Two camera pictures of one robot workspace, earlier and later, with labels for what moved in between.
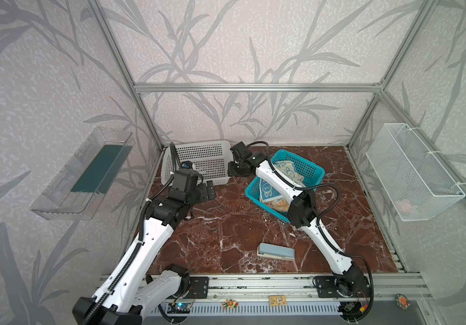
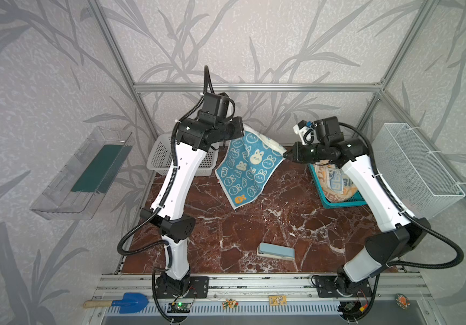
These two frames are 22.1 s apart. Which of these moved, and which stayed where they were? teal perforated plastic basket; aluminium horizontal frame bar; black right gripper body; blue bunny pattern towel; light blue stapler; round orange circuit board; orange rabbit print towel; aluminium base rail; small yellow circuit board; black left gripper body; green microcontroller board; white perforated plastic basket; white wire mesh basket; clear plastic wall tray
Moved: teal perforated plastic basket; orange rabbit print towel; black left gripper body; black right gripper body; white perforated plastic basket; blue bunny pattern towel
Stayed: green microcontroller board; aluminium horizontal frame bar; clear plastic wall tray; aluminium base rail; white wire mesh basket; small yellow circuit board; light blue stapler; round orange circuit board
